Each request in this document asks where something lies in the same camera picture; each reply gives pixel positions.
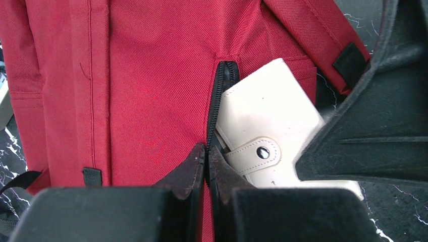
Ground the beige small wallet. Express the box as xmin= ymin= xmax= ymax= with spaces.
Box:
xmin=216 ymin=58 xmax=364 ymax=200

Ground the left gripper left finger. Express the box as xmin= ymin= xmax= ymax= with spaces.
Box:
xmin=10 ymin=144 xmax=205 ymax=241

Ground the red student backpack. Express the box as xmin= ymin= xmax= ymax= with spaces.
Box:
xmin=0 ymin=0 xmax=372 ymax=242

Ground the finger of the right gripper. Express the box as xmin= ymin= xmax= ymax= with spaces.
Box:
xmin=296 ymin=1 xmax=427 ymax=188

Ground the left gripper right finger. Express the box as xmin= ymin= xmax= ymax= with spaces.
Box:
xmin=207 ymin=147 xmax=380 ymax=241

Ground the blue stapler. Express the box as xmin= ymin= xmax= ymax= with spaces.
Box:
xmin=1 ymin=73 xmax=14 ymax=130

